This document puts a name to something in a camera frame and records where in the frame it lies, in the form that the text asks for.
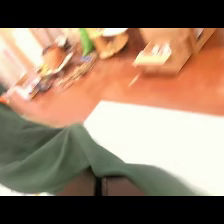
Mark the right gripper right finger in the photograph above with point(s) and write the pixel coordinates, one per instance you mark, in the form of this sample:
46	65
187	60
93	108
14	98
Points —
118	188

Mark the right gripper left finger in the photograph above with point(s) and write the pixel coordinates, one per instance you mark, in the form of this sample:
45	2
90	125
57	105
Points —
81	185

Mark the dark green T-shirt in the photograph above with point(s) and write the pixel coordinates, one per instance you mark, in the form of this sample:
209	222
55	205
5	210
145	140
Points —
50	156

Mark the wooden furniture piece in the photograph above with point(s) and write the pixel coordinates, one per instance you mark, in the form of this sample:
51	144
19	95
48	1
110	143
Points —
173	46

